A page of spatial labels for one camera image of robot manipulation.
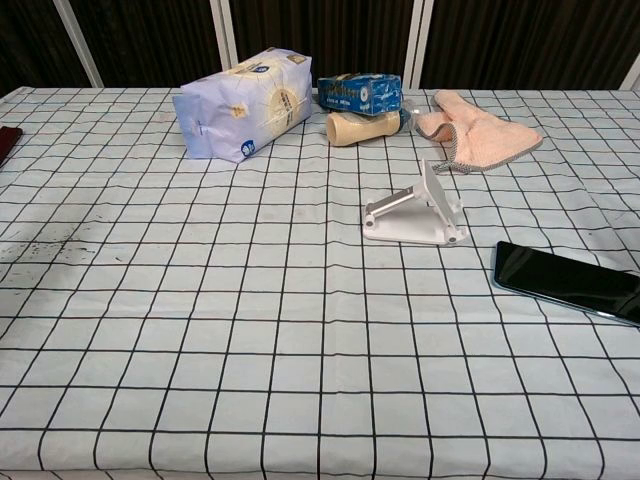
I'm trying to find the beige bottle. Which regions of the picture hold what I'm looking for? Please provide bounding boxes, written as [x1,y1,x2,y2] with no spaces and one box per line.
[326,110,416,148]

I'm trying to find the white folding phone stand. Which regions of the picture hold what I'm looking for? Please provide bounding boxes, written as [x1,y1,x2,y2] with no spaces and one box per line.
[362,158,470,247]

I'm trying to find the large white-blue paper package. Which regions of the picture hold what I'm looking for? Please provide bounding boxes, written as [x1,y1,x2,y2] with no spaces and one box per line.
[172,47,314,164]

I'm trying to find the dark red folded fan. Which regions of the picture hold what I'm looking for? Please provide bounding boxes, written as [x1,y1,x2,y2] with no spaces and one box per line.
[0,126,24,169]

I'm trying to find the pink cloth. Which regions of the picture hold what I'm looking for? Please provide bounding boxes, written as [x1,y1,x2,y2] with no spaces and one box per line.
[415,89,545,176]

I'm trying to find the blue cardboard box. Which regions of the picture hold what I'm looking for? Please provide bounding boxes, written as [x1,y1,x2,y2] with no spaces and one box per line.
[317,73,403,117]

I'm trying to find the white partition frame post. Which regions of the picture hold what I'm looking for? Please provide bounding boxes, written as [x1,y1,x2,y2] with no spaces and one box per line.
[618,59,640,91]
[218,0,240,71]
[403,0,435,90]
[52,0,105,89]

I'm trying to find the checkered light blue tablecloth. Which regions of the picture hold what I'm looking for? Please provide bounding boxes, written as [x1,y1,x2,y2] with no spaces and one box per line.
[0,87,640,480]

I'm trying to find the black smartphone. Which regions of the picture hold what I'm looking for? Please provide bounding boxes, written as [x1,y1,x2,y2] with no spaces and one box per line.
[492,240,640,329]

